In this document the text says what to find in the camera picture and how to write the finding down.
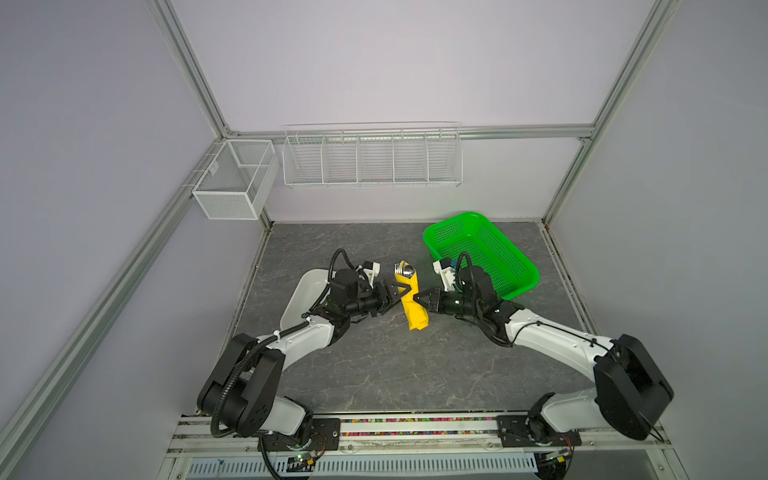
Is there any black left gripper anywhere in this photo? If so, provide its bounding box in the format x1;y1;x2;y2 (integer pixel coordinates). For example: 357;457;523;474
345;279;410;317

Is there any yellow paper napkin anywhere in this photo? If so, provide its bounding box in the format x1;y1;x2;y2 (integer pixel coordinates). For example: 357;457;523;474
394;261;429;330

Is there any silver spoon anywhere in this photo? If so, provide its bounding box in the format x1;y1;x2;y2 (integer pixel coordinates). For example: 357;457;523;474
400;262;416;279

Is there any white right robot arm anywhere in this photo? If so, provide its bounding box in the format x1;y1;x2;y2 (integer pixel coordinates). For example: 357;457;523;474
413;253;674;445

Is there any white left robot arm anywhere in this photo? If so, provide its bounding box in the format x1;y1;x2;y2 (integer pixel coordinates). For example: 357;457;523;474
197;248;412;446

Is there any green plastic perforated basket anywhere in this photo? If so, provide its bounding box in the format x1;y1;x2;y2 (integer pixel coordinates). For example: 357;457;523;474
423;212;540;300

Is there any white plastic cutlery tray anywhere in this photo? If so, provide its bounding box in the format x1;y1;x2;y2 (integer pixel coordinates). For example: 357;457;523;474
279;269;333;332

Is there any small white mesh basket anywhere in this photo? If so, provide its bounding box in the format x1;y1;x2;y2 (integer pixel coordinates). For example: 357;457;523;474
193;139;280;220

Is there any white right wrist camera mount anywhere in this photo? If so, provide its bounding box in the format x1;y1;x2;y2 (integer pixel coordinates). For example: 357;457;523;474
433;258;456;292

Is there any long white wire rack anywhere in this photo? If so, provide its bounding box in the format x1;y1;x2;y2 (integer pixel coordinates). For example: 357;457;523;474
282;121;464;187

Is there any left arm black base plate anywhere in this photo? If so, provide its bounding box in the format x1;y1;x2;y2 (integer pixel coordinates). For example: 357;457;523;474
260;417;341;452

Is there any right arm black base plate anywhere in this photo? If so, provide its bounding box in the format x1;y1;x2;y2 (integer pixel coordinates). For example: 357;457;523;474
496;414;582;448

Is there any white slotted cable duct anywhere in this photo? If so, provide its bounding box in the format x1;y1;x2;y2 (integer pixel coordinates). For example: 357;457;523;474
186;452;538;479

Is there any aluminium enclosure frame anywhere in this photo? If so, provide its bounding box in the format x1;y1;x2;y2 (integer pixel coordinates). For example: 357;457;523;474
1;1;679;479

